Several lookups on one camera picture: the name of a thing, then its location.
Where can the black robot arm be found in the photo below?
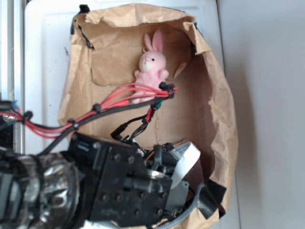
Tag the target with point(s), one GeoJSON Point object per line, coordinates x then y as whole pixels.
{"type": "Point", "coordinates": [40, 192]}

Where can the black metal bracket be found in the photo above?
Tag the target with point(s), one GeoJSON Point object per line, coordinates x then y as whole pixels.
{"type": "Point", "coordinates": [6, 124]}

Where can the aluminium frame rail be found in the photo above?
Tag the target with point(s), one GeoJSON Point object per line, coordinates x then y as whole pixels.
{"type": "Point", "coordinates": [12, 50]}

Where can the brown paper bag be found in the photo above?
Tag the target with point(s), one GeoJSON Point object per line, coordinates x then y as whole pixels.
{"type": "Point", "coordinates": [105, 49]}

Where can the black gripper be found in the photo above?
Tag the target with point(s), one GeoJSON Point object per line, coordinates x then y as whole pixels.
{"type": "Point", "coordinates": [118, 184]}

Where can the pink plush bunny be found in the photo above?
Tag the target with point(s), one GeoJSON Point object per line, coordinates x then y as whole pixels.
{"type": "Point", "coordinates": [152, 63]}

